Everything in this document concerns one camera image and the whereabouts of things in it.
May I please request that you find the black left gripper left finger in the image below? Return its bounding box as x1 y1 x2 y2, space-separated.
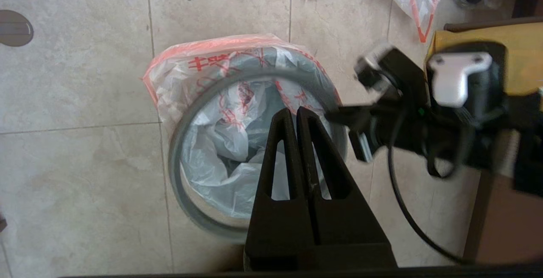
244 108 315 272

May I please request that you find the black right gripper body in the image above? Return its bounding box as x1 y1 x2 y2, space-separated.
348 42 509 170

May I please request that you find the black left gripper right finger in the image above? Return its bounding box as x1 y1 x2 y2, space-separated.
297 107 397 270

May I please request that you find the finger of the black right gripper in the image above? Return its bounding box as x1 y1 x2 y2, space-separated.
335 115 376 126
327 105 375 119

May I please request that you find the grey bin rim ring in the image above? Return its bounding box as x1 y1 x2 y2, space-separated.
168 67 350 240

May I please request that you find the white red-printed bin liner bag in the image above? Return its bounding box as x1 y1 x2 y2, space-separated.
141 33 344 221

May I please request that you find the yellow shopping bag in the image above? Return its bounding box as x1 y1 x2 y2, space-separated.
424 25 543 98

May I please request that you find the dark brown wooden cabinet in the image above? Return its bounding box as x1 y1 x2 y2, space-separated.
443 0 543 266

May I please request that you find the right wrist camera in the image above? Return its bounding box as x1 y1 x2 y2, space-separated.
354 44 408 94

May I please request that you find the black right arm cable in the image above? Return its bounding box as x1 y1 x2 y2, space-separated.
388 112 471 266

